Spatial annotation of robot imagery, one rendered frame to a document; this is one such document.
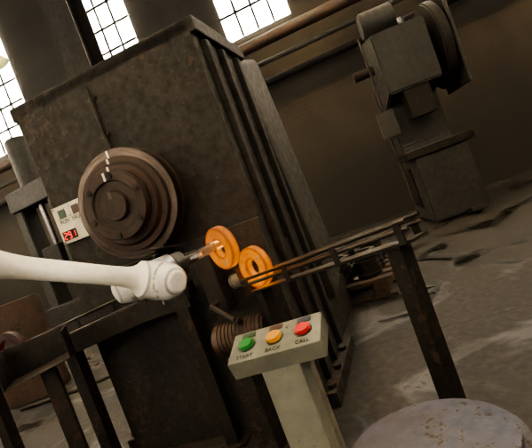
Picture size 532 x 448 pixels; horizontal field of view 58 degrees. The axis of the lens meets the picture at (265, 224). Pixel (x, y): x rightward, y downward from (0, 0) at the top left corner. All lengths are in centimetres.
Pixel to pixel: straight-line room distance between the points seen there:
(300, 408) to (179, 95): 141
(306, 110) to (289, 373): 705
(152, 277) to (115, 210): 70
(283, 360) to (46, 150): 170
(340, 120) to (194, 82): 595
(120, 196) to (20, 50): 878
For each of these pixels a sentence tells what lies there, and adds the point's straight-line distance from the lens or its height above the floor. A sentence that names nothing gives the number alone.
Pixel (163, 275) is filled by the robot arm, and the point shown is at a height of 83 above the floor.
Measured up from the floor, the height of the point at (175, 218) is 98.
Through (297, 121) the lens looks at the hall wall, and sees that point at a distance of 806.
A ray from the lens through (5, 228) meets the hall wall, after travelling 1104.
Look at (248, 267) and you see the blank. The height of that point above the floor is 71.
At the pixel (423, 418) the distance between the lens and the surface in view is 102.
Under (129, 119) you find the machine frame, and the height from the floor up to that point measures 147.
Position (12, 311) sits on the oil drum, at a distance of 479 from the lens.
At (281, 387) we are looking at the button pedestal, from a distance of 120.
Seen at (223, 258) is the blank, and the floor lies 78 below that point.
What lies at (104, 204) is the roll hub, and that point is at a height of 114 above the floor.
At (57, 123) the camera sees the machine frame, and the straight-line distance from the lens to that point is 247.
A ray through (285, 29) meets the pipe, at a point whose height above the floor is 317.
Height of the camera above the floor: 91
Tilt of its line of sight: 2 degrees down
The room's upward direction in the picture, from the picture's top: 20 degrees counter-clockwise
